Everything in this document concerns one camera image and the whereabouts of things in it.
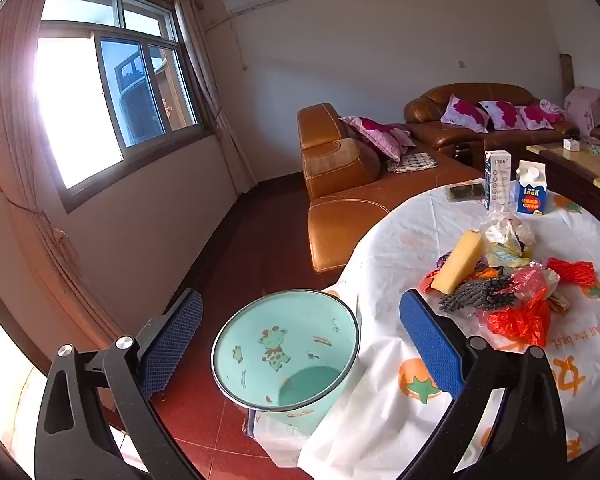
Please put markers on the white magenta flower pillow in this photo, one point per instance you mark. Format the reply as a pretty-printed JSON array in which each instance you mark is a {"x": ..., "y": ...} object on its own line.
[
  {"x": 534, "y": 117},
  {"x": 462, "y": 112},
  {"x": 502, "y": 115}
]

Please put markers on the long pink curtain with tassel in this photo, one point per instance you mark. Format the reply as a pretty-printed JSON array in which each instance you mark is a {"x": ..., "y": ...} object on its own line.
[{"x": 15, "y": 160}]

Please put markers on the white yellow plastic bag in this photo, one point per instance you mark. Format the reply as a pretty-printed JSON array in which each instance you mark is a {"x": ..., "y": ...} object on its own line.
[{"x": 502, "y": 240}]

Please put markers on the checkered cloth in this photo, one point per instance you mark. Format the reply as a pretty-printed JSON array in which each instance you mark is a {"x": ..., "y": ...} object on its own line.
[{"x": 412, "y": 162}]

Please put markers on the orange-red foam net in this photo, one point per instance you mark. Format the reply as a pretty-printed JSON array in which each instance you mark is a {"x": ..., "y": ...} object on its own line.
[{"x": 572, "y": 270}]

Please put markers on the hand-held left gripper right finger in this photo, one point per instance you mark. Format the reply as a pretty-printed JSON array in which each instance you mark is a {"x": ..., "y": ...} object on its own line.
[{"x": 432, "y": 345}]

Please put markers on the yellow sponge block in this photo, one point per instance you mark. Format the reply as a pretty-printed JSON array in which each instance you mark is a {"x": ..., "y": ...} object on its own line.
[{"x": 457, "y": 262}]

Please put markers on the tall blue white milk carton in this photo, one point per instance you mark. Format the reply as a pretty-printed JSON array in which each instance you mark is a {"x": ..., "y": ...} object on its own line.
[{"x": 497, "y": 180}]

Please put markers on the white orange-print plastic tablecloth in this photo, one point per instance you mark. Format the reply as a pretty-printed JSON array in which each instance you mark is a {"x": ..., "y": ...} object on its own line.
[{"x": 410, "y": 240}]

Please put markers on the pale pink curtain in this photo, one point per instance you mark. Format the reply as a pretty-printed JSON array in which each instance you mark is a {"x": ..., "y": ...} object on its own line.
[{"x": 205, "y": 85}]

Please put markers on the pink transparent plastic bag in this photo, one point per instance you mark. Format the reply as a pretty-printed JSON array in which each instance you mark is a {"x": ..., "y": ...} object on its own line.
[{"x": 530, "y": 280}]

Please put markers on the sliding glass window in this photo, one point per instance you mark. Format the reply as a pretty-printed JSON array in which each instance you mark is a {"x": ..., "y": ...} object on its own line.
[{"x": 130, "y": 85}]

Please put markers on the pink garment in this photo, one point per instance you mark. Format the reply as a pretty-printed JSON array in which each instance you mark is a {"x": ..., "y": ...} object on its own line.
[{"x": 585, "y": 110}]

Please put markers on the pink floral pillow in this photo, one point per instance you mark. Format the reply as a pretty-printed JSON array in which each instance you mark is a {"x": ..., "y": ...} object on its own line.
[{"x": 380, "y": 135}]

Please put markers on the blue gable-top carton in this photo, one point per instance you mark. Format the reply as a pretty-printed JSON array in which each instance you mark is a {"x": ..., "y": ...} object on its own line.
[{"x": 531, "y": 195}]

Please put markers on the brown leather chaise sofa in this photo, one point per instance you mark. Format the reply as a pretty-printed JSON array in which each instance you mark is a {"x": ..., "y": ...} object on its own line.
[{"x": 340, "y": 200}]

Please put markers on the purple wrapper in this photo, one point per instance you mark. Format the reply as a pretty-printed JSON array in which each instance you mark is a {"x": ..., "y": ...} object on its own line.
[{"x": 445, "y": 261}]

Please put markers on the small white box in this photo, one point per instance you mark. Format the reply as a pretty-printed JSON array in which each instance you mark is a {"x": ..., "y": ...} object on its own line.
[{"x": 571, "y": 145}]

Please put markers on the rolled bamboo mat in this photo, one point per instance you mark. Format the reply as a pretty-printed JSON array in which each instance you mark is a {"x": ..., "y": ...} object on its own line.
[{"x": 566, "y": 77}]

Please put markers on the wooden coffee table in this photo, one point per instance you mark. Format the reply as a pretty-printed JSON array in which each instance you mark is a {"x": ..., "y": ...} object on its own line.
[{"x": 570, "y": 170}]

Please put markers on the mint green cartoon trash bin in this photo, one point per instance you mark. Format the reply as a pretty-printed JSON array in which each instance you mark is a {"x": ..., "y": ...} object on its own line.
[{"x": 250, "y": 325}]

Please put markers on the bright red plastic bag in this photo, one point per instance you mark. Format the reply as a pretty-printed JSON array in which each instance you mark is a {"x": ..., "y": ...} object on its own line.
[{"x": 517, "y": 322}]

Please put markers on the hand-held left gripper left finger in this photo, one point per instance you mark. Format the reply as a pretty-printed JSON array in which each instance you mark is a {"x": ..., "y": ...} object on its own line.
[{"x": 172, "y": 345}]

